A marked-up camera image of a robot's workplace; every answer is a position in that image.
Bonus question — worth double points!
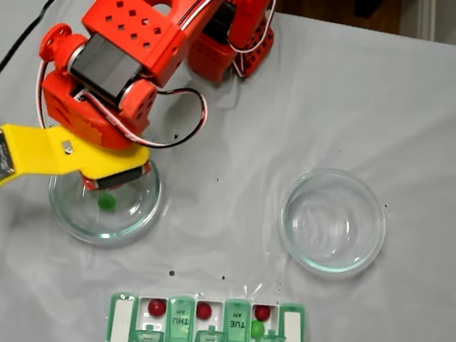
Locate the white tablecloth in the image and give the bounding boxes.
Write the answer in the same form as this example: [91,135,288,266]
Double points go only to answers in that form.
[0,0,456,342]

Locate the glass bowl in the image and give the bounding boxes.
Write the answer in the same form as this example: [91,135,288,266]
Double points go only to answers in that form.
[40,143,169,255]
[269,159,395,285]

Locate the weekly pill organizer box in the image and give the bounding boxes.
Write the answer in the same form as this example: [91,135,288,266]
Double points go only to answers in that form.
[103,273,316,342]

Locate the thick black camera cable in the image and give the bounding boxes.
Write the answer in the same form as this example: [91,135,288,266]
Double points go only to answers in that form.
[0,0,81,153]

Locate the red ball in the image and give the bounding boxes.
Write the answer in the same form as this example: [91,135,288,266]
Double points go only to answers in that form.
[252,303,273,322]
[147,297,169,319]
[194,301,215,321]

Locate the green ball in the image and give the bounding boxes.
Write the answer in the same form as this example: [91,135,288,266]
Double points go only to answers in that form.
[96,192,118,213]
[249,319,267,339]

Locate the white door trim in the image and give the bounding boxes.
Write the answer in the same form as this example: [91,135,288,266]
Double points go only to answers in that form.
[411,0,441,42]

